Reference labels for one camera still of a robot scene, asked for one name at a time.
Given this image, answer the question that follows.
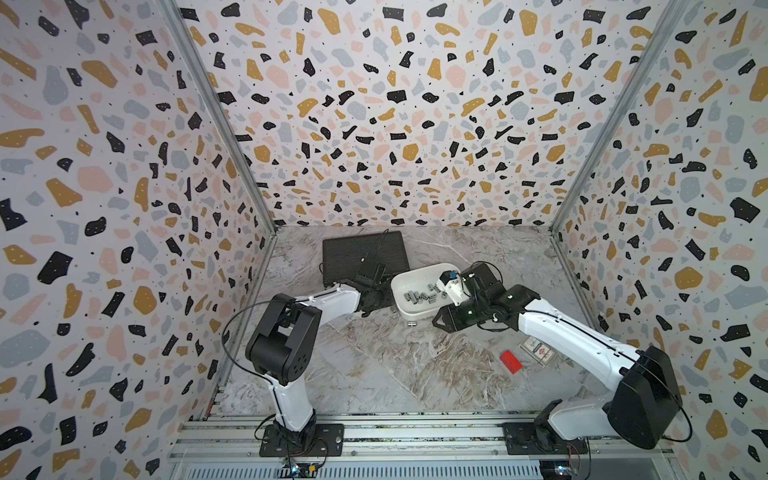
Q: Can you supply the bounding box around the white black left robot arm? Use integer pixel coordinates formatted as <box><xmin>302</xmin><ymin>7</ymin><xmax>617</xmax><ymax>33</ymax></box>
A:
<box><xmin>245</xmin><ymin>261</ymin><xmax>389</xmax><ymax>434</ymax></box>

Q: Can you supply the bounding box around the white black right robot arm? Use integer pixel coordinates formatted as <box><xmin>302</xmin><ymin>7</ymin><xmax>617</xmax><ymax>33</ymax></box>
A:
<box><xmin>432</xmin><ymin>262</ymin><xmax>683</xmax><ymax>452</ymax></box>

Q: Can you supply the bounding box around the white plastic storage box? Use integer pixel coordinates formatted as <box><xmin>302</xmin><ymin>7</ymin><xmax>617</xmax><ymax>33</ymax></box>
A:
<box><xmin>391</xmin><ymin>262</ymin><xmax>458</xmax><ymax>322</ymax></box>

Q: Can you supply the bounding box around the small printed card box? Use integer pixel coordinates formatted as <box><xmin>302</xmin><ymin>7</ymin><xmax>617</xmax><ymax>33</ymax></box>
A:
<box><xmin>520</xmin><ymin>336</ymin><xmax>556</xmax><ymax>366</ymax></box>

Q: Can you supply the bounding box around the black ribbed tool case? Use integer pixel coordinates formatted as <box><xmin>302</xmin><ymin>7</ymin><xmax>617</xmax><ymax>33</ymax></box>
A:
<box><xmin>320</xmin><ymin>230</ymin><xmax>410</xmax><ymax>287</ymax></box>

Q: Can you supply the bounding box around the red plastic block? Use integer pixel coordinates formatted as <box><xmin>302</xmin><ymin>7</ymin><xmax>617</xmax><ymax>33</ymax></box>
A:
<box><xmin>499</xmin><ymin>350</ymin><xmax>523</xmax><ymax>374</ymax></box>

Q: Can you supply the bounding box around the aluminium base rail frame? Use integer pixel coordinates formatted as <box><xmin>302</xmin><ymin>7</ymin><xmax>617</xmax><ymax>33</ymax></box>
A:
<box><xmin>162</xmin><ymin>412</ymin><xmax>685</xmax><ymax>479</ymax></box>

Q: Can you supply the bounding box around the aluminium corner post left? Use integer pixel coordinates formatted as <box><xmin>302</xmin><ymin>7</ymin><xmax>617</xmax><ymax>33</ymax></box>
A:
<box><xmin>156</xmin><ymin>0</ymin><xmax>277</xmax><ymax>237</ymax></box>

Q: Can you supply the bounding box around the aluminium corner post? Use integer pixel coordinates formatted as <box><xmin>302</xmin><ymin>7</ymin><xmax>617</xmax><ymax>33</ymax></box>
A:
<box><xmin>549</xmin><ymin>0</ymin><xmax>689</xmax><ymax>240</ymax></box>
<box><xmin>156</xmin><ymin>0</ymin><xmax>277</xmax><ymax>237</ymax></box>

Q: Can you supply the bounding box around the aluminium corner post right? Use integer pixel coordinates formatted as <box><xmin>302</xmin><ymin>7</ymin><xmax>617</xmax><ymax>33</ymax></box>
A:
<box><xmin>549</xmin><ymin>0</ymin><xmax>689</xmax><ymax>240</ymax></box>

